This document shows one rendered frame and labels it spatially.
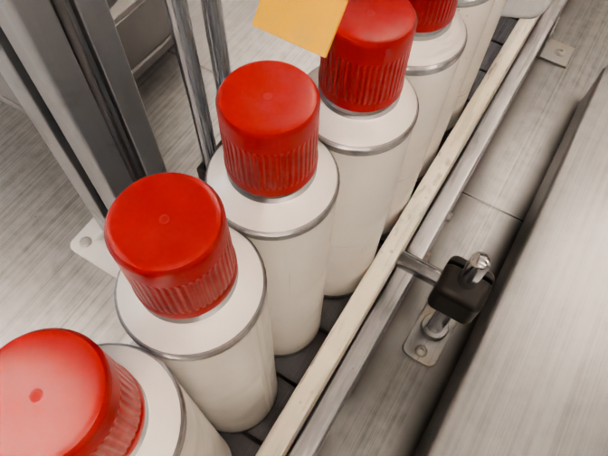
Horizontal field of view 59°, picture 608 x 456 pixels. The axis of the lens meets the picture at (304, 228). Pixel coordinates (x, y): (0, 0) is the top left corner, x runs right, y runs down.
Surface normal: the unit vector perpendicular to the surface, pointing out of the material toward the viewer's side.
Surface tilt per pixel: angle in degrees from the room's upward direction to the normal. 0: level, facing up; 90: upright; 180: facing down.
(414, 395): 0
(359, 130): 41
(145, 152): 90
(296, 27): 47
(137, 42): 90
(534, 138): 0
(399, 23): 2
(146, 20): 90
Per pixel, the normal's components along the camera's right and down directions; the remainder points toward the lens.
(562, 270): 0.02, -0.48
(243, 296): 0.63, -0.15
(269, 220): 0.00, 0.22
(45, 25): 0.85, 0.46
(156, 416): 0.67, -0.43
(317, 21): -0.37, 0.22
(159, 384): 0.59, -0.64
